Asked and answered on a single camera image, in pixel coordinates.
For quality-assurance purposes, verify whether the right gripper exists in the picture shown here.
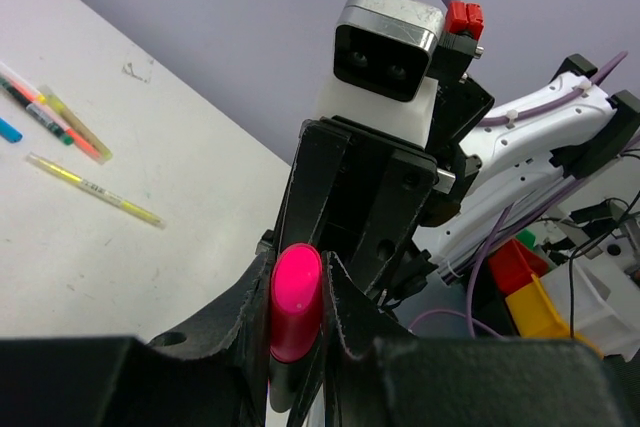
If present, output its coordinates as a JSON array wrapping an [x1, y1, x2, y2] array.
[[275, 77, 494, 303]]

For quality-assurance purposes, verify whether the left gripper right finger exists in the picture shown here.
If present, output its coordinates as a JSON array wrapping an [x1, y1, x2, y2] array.
[[287, 252, 639, 426]]

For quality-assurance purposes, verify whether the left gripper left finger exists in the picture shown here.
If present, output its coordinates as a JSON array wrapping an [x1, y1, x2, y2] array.
[[1, 231, 275, 426]]

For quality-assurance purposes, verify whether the pink highlighter cap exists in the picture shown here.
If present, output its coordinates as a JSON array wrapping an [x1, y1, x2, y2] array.
[[270, 243, 323, 364]]

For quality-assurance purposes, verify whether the yellow clear pen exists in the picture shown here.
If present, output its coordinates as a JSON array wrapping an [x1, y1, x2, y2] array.
[[26, 153, 165, 229]]

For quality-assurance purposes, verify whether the black pink highlighter body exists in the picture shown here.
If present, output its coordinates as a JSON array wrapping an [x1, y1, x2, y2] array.
[[268, 356, 308, 413]]

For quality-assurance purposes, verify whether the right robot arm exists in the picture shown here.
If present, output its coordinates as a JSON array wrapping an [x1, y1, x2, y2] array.
[[274, 56, 639, 303]]

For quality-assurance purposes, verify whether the olive clear pen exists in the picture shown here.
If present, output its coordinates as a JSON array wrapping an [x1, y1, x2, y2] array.
[[39, 85, 112, 163]]

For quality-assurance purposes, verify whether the black green pen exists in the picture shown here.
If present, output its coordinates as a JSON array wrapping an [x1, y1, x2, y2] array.
[[0, 77, 74, 145]]

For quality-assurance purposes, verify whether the orange clear pen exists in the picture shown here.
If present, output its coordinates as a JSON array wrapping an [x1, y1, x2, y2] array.
[[1, 63, 104, 164]]

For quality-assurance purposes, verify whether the yellow storage bin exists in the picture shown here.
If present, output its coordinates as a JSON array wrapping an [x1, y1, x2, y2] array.
[[505, 274, 603, 358]]

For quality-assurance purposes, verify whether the red storage bin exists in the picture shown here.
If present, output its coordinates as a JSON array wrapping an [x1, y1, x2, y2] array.
[[488, 239, 549, 296]]

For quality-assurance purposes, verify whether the white storage bin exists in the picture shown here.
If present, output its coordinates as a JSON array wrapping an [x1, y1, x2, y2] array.
[[541, 256, 639, 362]]

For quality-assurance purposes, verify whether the white blue marker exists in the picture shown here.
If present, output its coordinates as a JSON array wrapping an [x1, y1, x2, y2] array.
[[0, 119, 23, 144]]

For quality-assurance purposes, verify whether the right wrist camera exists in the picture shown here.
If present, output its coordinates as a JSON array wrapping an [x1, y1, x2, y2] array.
[[316, 0, 444, 148]]

